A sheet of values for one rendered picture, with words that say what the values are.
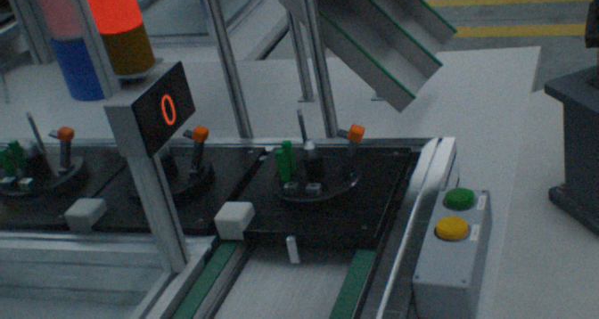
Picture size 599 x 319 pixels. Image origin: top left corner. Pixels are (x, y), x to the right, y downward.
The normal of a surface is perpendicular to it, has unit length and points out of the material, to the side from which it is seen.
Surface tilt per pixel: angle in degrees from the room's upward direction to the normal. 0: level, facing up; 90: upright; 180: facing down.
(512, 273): 0
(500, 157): 0
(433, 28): 90
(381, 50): 45
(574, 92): 0
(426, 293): 90
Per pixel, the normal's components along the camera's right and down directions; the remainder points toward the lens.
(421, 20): -0.47, 0.50
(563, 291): -0.18, -0.86
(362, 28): 0.48, -0.54
